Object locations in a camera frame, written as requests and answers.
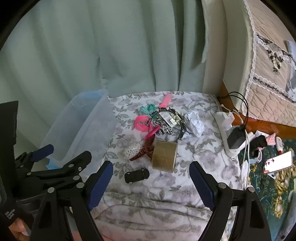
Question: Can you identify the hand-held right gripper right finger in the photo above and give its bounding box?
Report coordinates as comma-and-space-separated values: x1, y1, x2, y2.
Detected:
189, 161, 272, 241

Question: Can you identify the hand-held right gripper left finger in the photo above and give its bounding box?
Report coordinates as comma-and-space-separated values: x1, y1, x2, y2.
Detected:
30, 160, 114, 241

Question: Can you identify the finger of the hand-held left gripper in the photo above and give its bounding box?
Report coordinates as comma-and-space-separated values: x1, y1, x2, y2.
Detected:
15, 144, 55, 167
24, 151, 92, 186

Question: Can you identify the black toy car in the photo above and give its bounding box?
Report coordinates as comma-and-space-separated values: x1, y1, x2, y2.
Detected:
124, 168, 150, 184

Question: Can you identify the clear plastic storage container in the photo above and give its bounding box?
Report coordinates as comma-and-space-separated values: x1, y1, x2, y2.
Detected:
42, 89, 116, 172

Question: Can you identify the white pearl hair clip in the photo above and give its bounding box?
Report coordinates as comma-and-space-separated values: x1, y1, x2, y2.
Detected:
122, 142, 142, 160

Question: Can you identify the brown packing tape roll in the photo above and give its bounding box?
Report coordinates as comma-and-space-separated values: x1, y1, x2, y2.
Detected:
151, 138, 178, 172

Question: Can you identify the black decorated headband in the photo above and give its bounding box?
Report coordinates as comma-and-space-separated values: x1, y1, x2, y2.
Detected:
150, 107, 192, 142

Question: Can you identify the dark red hair claw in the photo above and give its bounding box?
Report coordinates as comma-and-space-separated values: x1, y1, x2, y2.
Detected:
129, 134, 158, 162

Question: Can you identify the white paper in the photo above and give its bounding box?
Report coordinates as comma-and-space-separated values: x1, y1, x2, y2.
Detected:
184, 110, 204, 138

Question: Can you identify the leopard print scrunchie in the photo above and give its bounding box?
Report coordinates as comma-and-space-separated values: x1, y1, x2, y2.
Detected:
153, 118, 174, 137

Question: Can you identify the pink and teal plastic spring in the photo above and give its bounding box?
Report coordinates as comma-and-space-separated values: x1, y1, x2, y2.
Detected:
135, 104, 158, 132

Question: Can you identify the white and blue carton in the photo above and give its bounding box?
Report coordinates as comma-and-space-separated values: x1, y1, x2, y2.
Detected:
159, 111, 176, 127

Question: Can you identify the pink comb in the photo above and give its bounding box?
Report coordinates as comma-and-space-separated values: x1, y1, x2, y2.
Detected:
158, 94, 172, 109

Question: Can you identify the person's left hand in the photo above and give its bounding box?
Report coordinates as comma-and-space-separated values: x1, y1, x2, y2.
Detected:
9, 219, 31, 237

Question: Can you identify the grey floral blanket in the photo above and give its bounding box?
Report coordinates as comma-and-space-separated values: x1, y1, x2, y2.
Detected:
91, 90, 249, 241

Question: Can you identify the black power adapter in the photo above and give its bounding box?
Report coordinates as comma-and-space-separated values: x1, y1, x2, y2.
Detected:
227, 126, 247, 150

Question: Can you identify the white power strip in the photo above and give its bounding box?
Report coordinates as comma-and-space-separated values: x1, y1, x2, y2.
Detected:
214, 111, 249, 160

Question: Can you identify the black pouch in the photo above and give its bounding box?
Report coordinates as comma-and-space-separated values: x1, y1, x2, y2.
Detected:
251, 136, 267, 151

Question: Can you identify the white charger plug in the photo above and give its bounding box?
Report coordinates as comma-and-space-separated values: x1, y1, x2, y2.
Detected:
222, 110, 235, 127

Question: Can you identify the green floral rug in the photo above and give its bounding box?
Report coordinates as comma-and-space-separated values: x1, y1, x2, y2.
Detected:
243, 137, 296, 241

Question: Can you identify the pink patterned pouch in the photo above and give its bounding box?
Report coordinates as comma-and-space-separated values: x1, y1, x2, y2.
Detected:
265, 134, 277, 146

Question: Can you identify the smartphone with lit screen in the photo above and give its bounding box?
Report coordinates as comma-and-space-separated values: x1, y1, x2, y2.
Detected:
264, 151, 293, 174

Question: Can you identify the white and red tube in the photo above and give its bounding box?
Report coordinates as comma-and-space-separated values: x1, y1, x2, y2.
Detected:
275, 137, 284, 154

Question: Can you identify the pale green curtain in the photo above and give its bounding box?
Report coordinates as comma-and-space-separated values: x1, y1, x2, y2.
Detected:
0, 0, 208, 149

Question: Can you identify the beige quilted bedspread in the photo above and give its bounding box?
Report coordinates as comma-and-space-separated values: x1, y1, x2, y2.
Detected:
243, 0, 296, 121

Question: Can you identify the black cable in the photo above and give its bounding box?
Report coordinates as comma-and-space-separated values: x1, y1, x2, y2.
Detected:
229, 91, 250, 130
218, 91, 243, 127

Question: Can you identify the white bed frame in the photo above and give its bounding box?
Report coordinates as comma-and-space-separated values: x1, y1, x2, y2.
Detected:
225, 0, 257, 114

